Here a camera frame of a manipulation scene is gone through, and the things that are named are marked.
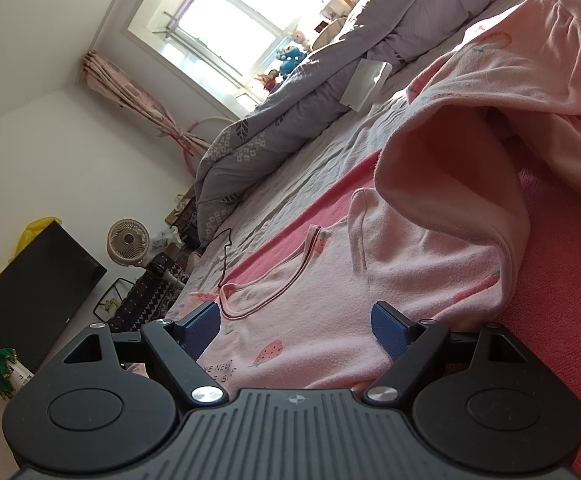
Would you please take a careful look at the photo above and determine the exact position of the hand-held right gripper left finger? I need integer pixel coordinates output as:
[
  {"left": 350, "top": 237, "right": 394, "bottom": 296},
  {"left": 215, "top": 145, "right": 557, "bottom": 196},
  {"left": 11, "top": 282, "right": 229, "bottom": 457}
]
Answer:
[{"left": 63, "top": 301, "right": 228, "bottom": 406}]

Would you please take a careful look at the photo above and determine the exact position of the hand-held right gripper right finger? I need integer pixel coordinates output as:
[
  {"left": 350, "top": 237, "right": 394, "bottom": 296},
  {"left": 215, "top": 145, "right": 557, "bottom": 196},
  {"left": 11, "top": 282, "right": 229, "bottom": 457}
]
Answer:
[{"left": 363, "top": 301, "right": 521, "bottom": 406}]

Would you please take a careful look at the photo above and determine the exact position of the pink strawberry pajama top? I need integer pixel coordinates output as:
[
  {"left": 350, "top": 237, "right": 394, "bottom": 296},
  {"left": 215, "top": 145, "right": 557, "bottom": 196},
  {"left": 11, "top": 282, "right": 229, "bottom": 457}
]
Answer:
[{"left": 163, "top": 0, "right": 581, "bottom": 396}]

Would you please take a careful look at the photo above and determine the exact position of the patterned dark cloth cover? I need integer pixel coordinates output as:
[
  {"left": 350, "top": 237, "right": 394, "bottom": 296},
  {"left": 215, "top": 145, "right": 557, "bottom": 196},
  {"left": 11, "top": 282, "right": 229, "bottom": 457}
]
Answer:
[{"left": 105, "top": 275, "right": 186, "bottom": 333}]

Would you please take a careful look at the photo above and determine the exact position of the beige standing fan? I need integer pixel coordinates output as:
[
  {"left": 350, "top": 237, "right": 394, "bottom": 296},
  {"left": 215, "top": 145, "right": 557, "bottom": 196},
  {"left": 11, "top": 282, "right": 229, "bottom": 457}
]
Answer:
[{"left": 108, "top": 218, "right": 188, "bottom": 286}]

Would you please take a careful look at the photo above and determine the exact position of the black television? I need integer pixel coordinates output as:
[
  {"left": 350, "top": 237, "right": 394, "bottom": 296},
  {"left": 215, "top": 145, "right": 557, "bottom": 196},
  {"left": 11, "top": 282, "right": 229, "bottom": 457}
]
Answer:
[{"left": 0, "top": 222, "right": 108, "bottom": 373}]

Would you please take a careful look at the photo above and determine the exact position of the pink towel blanket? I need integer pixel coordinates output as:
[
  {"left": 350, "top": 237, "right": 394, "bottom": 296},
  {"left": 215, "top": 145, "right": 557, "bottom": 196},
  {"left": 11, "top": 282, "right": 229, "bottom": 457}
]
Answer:
[{"left": 223, "top": 150, "right": 581, "bottom": 480}]

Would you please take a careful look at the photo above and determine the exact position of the grey bed sheet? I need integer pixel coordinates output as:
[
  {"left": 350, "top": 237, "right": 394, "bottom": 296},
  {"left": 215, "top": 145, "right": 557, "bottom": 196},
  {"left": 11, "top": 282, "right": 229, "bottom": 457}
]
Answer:
[{"left": 183, "top": 0, "right": 581, "bottom": 306}]

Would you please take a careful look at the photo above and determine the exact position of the yellow plastic bag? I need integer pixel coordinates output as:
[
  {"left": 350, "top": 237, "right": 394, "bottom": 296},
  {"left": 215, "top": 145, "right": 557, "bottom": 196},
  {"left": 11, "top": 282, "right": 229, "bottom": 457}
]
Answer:
[{"left": 0, "top": 216, "right": 64, "bottom": 306}]

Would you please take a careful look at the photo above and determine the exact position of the green white ornament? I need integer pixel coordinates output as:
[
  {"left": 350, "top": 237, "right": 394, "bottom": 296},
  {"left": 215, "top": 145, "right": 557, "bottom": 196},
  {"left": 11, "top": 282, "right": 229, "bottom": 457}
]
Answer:
[{"left": 0, "top": 347, "right": 34, "bottom": 401}]

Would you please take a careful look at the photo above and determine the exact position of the pink white hula hoop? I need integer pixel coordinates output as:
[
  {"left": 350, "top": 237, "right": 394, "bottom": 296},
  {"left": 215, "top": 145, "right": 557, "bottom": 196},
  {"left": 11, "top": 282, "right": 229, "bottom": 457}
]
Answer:
[{"left": 184, "top": 116, "right": 236, "bottom": 181}]

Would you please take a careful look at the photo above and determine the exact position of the purple patterned duvet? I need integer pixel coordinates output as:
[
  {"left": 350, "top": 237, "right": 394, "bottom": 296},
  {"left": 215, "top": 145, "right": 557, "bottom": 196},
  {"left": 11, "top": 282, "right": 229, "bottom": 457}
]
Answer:
[{"left": 193, "top": 0, "right": 546, "bottom": 246}]

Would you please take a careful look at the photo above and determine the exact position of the pink floral curtain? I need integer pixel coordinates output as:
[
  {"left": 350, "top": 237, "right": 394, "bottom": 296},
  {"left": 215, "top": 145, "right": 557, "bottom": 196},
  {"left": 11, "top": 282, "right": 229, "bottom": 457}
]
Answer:
[{"left": 83, "top": 50, "right": 211, "bottom": 161}]

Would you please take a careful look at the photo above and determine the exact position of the white envelope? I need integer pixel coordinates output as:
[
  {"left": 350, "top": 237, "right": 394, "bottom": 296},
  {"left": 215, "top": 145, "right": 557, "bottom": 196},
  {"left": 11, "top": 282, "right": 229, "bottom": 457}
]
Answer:
[{"left": 340, "top": 58, "right": 392, "bottom": 111}]

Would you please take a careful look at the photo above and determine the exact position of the small doll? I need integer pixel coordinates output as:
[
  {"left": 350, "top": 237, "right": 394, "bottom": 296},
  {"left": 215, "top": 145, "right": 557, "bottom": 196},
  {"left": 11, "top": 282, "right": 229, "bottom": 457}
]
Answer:
[{"left": 255, "top": 70, "right": 281, "bottom": 93}]

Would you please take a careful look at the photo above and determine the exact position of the window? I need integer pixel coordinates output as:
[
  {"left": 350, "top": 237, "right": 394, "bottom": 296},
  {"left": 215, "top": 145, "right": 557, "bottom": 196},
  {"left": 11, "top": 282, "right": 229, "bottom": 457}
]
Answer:
[{"left": 128, "top": 0, "right": 371, "bottom": 116}]

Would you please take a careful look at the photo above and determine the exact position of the black charging cable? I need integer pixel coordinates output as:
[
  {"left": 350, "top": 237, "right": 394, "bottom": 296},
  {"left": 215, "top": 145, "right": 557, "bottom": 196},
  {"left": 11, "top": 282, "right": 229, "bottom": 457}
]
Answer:
[{"left": 204, "top": 228, "right": 235, "bottom": 291}]

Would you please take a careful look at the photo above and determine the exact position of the black wire rack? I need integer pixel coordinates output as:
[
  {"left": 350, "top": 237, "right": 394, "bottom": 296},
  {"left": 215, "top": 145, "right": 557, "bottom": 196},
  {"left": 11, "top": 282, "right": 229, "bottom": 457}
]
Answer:
[{"left": 93, "top": 277, "right": 136, "bottom": 321}]

